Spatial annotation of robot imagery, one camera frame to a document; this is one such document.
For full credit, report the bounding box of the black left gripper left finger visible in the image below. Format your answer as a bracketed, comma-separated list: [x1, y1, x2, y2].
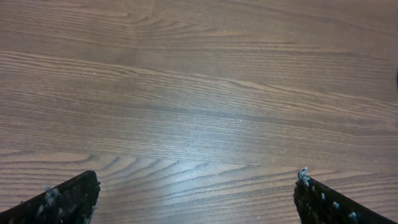
[1, 170, 101, 224]

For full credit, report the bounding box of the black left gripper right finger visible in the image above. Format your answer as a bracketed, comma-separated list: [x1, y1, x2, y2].
[294, 167, 397, 224]

